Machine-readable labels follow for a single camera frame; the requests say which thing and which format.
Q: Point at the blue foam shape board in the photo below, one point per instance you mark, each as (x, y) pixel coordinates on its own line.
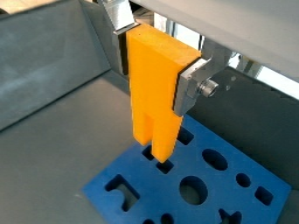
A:
(209, 184)

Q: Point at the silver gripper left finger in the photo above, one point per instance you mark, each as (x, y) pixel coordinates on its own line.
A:
(121, 22)

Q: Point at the yellow double-square peg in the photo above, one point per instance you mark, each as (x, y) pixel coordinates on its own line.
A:
(157, 58)

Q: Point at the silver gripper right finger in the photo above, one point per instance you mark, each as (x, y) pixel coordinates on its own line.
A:
(194, 80)

